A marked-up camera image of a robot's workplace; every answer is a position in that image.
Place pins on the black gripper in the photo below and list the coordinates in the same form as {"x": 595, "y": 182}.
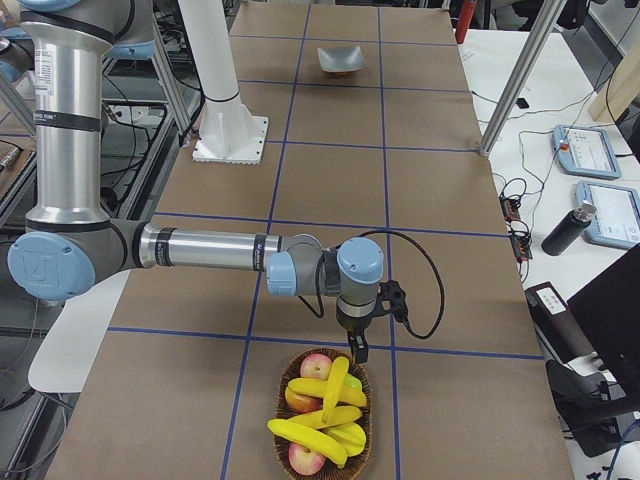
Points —
{"x": 352, "y": 325}

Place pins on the yellow banana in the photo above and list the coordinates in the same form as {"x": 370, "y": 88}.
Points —
{"x": 337, "y": 416}
{"x": 316, "y": 388}
{"x": 310, "y": 438}
{"x": 335, "y": 382}

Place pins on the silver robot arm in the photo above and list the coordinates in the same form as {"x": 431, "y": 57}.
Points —
{"x": 71, "y": 243}

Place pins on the brown wicker basket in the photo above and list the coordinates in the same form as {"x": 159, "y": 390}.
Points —
{"x": 354, "y": 465}

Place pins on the grey square plate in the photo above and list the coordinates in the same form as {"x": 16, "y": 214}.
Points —
{"x": 341, "y": 60}

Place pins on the green apple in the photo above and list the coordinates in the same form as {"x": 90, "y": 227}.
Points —
{"x": 353, "y": 382}

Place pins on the pink apple far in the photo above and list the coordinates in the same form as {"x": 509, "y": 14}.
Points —
{"x": 316, "y": 366}

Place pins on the pink apple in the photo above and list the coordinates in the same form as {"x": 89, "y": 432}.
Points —
{"x": 305, "y": 461}
{"x": 316, "y": 366}

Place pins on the red yellow mango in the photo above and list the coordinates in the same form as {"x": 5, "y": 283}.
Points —
{"x": 301, "y": 403}

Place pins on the yellow green starfruit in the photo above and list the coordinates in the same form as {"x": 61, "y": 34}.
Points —
{"x": 350, "y": 436}

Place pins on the pink apple near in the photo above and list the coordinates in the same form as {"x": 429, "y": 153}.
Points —
{"x": 305, "y": 461}

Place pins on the small orange circuit board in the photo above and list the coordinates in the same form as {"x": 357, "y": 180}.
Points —
{"x": 510, "y": 209}

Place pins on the black monitor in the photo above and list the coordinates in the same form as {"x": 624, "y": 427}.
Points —
{"x": 607, "y": 311}

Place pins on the black water bottle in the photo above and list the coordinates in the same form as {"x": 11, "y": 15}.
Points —
{"x": 569, "y": 229}

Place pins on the near blue teach pendant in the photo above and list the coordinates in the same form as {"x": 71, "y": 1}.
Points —
{"x": 616, "y": 222}

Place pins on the blue teach pendant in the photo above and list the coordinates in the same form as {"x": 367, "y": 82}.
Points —
{"x": 616, "y": 222}
{"x": 585, "y": 151}

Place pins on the white chair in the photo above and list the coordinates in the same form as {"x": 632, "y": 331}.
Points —
{"x": 64, "y": 360}

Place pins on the far blue teach pendant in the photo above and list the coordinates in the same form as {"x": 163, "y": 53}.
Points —
{"x": 585, "y": 151}

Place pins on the red bottle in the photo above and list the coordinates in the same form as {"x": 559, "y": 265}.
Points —
{"x": 464, "y": 20}

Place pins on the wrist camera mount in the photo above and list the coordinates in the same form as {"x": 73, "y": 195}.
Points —
{"x": 391, "y": 299}

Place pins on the white pedestal column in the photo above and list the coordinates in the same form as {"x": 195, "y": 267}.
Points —
{"x": 227, "y": 132}

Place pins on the aluminium frame post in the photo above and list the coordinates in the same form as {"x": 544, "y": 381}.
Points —
{"x": 535, "y": 42}

